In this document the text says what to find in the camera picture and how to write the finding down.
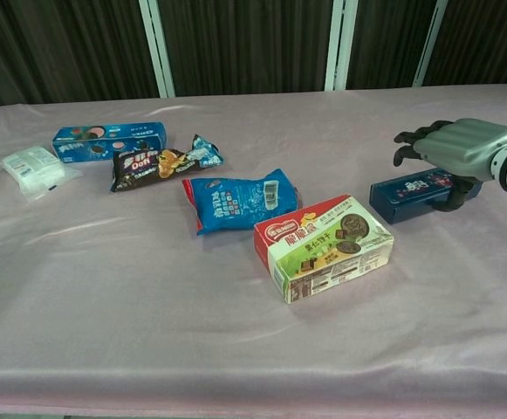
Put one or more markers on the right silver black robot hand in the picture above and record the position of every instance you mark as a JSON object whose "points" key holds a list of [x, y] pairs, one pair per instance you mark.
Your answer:
{"points": [[462, 144]]}

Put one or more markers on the blue glasses case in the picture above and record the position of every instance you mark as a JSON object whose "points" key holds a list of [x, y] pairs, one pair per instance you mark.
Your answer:
{"points": [[401, 205]]}

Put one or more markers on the green red biscuit box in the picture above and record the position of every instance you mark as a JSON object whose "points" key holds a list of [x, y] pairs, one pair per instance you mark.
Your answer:
{"points": [[323, 253]]}

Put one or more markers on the dark ribbed white-framed partition panel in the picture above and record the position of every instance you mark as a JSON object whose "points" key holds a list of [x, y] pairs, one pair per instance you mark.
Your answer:
{"points": [[61, 43], [484, 39], [244, 43], [384, 39]]}

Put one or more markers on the blue cookie snack bag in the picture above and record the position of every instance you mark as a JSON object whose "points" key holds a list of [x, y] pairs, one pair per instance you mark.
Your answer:
{"points": [[235, 201]]}

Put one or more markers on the small blue white snack packet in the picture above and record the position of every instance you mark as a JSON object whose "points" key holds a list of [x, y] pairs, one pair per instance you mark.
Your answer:
{"points": [[207, 153]]}

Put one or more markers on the black chips snack bag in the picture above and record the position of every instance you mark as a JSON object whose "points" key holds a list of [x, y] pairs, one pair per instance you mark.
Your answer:
{"points": [[139, 170]]}

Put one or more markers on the long blue cookie box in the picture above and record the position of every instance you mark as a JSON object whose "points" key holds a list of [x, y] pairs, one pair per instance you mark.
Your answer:
{"points": [[104, 135]]}

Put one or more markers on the pink tablecloth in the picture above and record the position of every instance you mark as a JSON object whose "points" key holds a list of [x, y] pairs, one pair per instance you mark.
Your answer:
{"points": [[104, 283]]}

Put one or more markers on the clear white plastic packet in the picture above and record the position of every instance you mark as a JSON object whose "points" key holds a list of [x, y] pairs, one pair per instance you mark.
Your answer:
{"points": [[35, 170]]}

